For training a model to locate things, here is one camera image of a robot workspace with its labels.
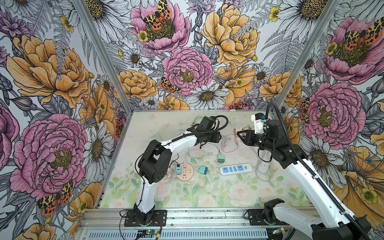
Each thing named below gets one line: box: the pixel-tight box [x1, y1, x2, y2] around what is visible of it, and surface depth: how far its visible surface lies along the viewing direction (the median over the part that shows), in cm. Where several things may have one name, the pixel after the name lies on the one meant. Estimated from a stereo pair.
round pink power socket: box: [176, 163, 194, 182], surface depth 89 cm
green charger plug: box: [217, 154, 225, 164], surface depth 96 cm
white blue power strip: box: [219, 162, 253, 176], surface depth 90 cm
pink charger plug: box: [232, 127, 242, 137], surface depth 75 cm
